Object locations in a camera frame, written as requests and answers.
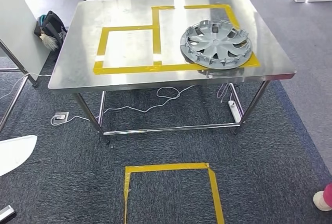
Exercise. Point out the white plastic car part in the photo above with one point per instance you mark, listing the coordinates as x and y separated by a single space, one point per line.
13 153

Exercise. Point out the stainless steel workbench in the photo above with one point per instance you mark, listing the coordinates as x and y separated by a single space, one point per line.
124 13

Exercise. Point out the yellow tape double rectangle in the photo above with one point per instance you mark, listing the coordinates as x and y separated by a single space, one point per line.
155 68

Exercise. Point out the yellow floor tape square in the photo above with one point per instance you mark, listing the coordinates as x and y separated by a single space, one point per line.
168 167

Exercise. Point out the grey plastic hubcap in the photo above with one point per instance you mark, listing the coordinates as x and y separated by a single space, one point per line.
217 43

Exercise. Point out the white power strip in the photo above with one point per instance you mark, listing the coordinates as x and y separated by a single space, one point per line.
234 112

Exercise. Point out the metal floor socket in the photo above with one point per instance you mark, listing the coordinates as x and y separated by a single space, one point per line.
61 117

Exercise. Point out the black bag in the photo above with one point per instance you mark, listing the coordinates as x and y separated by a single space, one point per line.
53 26

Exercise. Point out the person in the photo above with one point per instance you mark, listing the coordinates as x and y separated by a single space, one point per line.
323 198

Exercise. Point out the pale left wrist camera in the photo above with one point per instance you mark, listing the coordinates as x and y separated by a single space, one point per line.
6 214

